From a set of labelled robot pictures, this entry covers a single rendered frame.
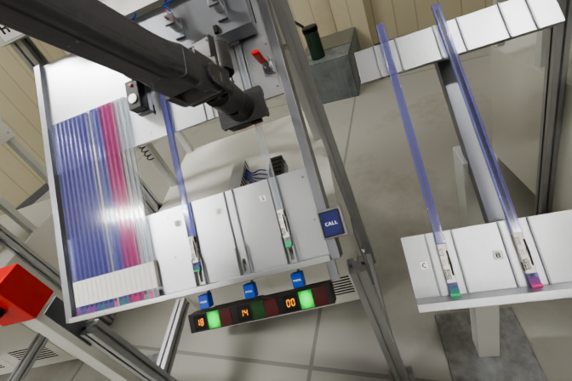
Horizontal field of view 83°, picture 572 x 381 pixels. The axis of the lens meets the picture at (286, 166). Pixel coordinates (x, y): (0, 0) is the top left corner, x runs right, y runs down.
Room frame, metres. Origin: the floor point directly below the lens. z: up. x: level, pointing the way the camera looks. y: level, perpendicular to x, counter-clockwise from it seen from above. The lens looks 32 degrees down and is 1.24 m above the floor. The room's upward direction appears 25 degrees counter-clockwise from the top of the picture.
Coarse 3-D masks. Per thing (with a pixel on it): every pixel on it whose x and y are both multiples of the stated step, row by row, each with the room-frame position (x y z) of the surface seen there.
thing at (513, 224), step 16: (448, 32) 0.55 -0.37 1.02; (448, 48) 0.53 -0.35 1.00; (464, 80) 0.48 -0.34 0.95; (464, 96) 0.46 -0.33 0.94; (480, 128) 0.41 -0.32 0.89; (480, 144) 0.40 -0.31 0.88; (496, 160) 0.37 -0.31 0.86; (496, 176) 0.35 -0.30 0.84; (496, 192) 0.34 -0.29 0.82; (512, 208) 0.31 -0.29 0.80; (512, 224) 0.30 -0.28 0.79
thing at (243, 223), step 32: (224, 192) 0.63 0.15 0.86; (256, 192) 0.60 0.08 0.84; (288, 192) 0.57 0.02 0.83; (160, 224) 0.66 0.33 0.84; (224, 224) 0.59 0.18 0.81; (256, 224) 0.56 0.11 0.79; (288, 224) 0.53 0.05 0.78; (160, 256) 0.61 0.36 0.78; (224, 256) 0.55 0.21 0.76; (256, 256) 0.52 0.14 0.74; (288, 256) 0.49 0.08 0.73
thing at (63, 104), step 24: (264, 24) 0.83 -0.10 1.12; (264, 48) 0.79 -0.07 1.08; (48, 72) 1.06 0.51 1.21; (72, 72) 1.02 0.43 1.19; (96, 72) 0.98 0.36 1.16; (240, 72) 0.78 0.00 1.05; (48, 96) 1.02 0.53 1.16; (72, 96) 0.98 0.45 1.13; (96, 96) 0.94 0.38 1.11; (120, 96) 0.91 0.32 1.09; (264, 96) 0.72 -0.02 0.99; (144, 120) 0.83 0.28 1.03; (192, 120) 0.77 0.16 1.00; (144, 144) 0.80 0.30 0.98
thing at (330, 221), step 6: (324, 216) 0.47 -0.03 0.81; (330, 216) 0.47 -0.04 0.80; (336, 216) 0.46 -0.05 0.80; (324, 222) 0.47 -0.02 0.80; (330, 222) 0.46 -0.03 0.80; (336, 222) 0.46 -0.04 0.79; (324, 228) 0.46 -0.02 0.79; (330, 228) 0.46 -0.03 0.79; (336, 228) 0.45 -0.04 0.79; (330, 234) 0.45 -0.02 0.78
